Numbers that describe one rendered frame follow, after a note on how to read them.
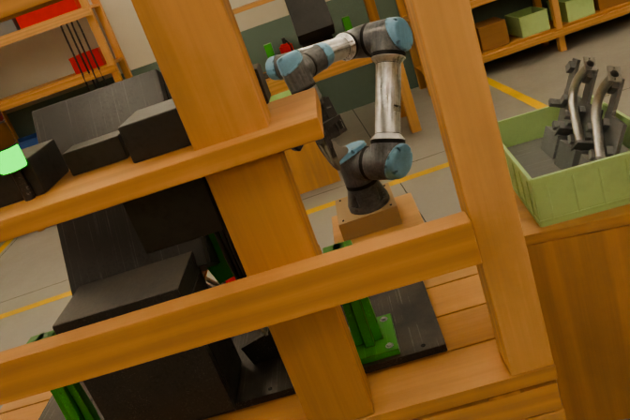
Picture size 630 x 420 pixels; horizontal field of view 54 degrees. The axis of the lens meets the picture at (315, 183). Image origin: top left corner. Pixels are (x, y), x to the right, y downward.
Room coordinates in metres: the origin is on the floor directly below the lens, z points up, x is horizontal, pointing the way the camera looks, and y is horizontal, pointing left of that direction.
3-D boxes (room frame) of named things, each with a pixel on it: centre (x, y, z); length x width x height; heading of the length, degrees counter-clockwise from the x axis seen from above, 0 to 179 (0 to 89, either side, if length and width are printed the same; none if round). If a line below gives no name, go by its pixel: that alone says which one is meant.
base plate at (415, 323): (1.43, 0.37, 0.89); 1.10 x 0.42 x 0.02; 84
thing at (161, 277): (1.31, 0.49, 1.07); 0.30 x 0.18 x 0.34; 84
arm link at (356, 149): (2.02, -0.16, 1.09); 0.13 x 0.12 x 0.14; 45
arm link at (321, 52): (1.82, -0.11, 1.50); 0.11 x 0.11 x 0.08; 45
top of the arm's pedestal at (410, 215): (2.03, -0.16, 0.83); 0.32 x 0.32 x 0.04; 84
